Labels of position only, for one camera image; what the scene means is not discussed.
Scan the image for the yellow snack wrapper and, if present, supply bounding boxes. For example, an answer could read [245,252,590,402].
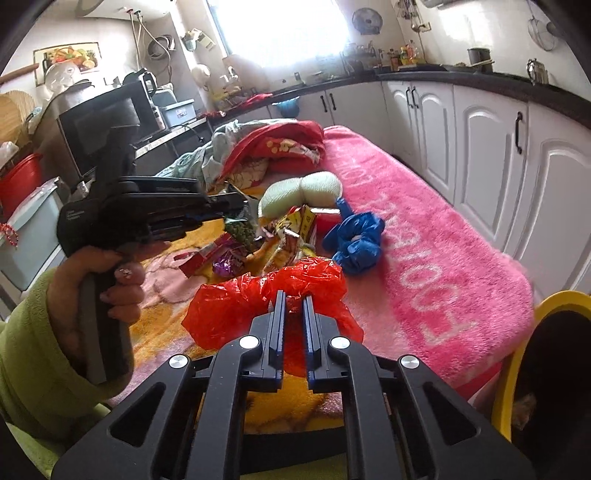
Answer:
[262,205,317,275]

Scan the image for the black countertop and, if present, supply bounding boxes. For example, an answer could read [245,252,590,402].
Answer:
[206,70,591,129]

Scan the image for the green sleeved left forearm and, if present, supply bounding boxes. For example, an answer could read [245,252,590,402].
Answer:
[1,269,131,479]

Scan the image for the purple red snack wrapper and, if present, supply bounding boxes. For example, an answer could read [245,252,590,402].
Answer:
[179,233,249,278]

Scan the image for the blue plastic bag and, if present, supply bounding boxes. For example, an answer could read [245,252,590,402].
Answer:
[322,198,385,276]

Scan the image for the yellow rimmed trash bin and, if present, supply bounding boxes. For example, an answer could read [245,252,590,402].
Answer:
[492,291,590,477]

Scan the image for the blue hanging bowl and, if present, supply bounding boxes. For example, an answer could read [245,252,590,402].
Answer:
[273,96,301,118]

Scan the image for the red folded cloth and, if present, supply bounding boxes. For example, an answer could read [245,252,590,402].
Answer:
[218,120,325,181]

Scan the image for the light green crumpled cloth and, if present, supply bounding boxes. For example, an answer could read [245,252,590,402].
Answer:
[155,120,264,190]

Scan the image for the grey storage box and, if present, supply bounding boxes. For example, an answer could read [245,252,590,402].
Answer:
[159,99,197,129]

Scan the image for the red plastic bucket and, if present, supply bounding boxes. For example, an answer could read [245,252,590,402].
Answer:
[0,153,42,220]

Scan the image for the metal teapot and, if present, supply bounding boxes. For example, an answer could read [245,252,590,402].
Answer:
[526,58,549,85]

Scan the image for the black cooking pot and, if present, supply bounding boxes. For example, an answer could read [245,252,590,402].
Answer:
[468,47,494,73]

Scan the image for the black microwave oven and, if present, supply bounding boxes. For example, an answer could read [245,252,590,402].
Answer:
[33,80,162,188]

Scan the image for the pink fluffy blanket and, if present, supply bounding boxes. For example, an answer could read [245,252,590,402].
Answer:
[324,126,534,397]

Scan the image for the white kitchen cabinets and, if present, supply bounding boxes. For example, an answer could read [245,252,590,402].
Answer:
[216,80,591,305]

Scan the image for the fruit picture on wall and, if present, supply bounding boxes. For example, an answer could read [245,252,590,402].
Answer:
[33,42,102,86]

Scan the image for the small wall fan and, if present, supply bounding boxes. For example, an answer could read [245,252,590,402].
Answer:
[352,7,384,35]

